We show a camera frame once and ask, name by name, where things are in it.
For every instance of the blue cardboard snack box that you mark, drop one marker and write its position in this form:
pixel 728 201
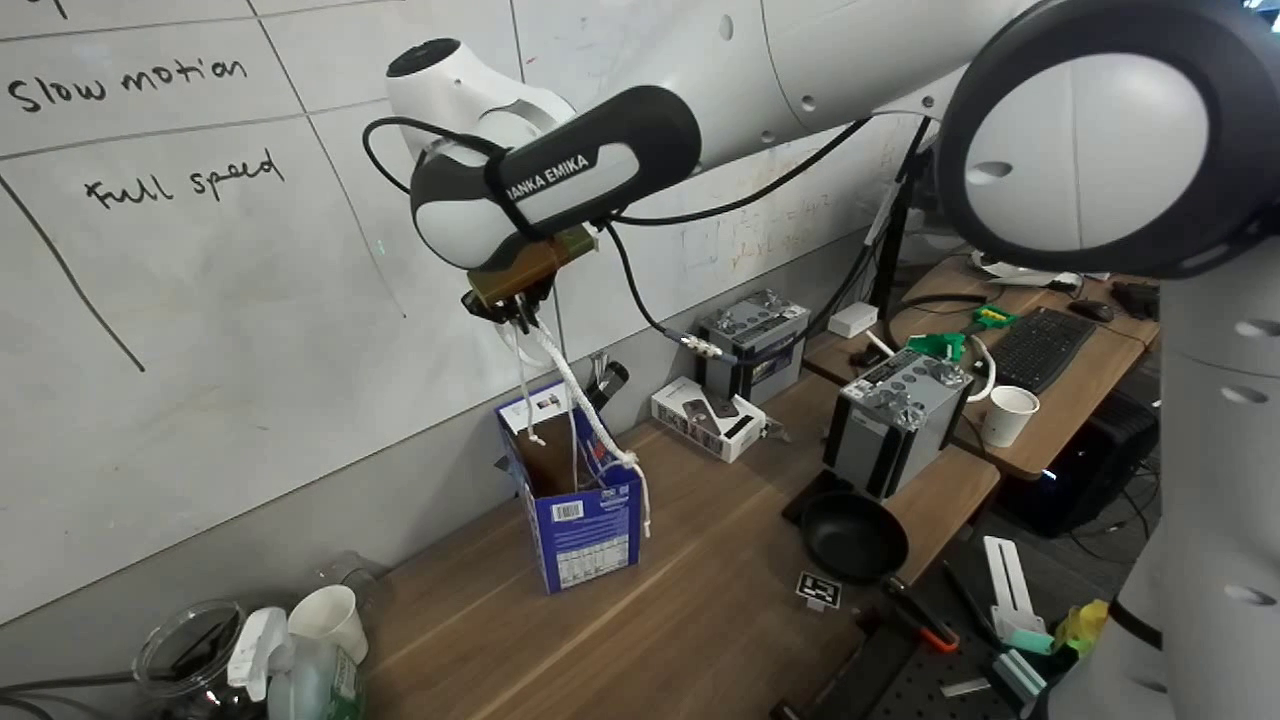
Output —
pixel 586 534

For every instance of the white paper cup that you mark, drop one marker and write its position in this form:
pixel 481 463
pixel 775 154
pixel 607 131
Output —
pixel 1010 418

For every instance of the black keyboard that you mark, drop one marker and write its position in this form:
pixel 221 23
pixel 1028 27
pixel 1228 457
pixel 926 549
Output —
pixel 1042 351

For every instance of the yellow wrist camera bar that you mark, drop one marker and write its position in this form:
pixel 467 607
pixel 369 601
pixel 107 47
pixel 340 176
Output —
pixel 534 265

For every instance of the black perforated board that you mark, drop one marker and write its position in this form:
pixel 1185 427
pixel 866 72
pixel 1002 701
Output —
pixel 907 681

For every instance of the black computer case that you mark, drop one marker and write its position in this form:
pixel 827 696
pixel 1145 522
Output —
pixel 1086 467

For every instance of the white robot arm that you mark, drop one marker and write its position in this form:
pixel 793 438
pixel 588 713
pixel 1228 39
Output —
pixel 1094 132

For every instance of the grey silver battery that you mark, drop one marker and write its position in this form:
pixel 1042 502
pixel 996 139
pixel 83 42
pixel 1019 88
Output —
pixel 893 422

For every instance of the green plastic clip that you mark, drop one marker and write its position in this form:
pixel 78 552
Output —
pixel 994 316
pixel 936 345

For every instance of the yellow green bottle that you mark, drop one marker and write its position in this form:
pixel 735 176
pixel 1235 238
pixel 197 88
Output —
pixel 1080 624

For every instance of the black handheld tool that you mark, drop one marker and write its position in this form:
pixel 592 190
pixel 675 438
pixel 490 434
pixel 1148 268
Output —
pixel 608 385

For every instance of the black white fiducial tag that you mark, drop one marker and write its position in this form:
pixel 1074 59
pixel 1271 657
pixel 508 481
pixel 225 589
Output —
pixel 816 589

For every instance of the white tube lamp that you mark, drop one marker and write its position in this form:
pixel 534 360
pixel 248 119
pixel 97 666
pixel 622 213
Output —
pixel 1015 585

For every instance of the black Dominator battery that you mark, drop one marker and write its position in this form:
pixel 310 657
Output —
pixel 754 351

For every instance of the white power adapter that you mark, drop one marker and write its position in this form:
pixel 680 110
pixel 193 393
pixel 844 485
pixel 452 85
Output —
pixel 852 323

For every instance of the black orange clamp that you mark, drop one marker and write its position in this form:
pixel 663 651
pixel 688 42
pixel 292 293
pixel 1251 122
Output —
pixel 923 621

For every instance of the white phone box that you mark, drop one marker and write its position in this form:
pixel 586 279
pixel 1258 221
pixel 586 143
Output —
pixel 705 422

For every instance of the clear glass jar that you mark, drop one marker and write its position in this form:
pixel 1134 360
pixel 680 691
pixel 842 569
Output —
pixel 186 661

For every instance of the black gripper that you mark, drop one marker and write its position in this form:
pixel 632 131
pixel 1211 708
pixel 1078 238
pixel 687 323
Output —
pixel 503 306

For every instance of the black monitor pole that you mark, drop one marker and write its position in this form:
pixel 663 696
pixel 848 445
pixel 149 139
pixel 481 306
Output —
pixel 898 254

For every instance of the black bowl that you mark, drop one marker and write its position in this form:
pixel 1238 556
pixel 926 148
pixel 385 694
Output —
pixel 852 534

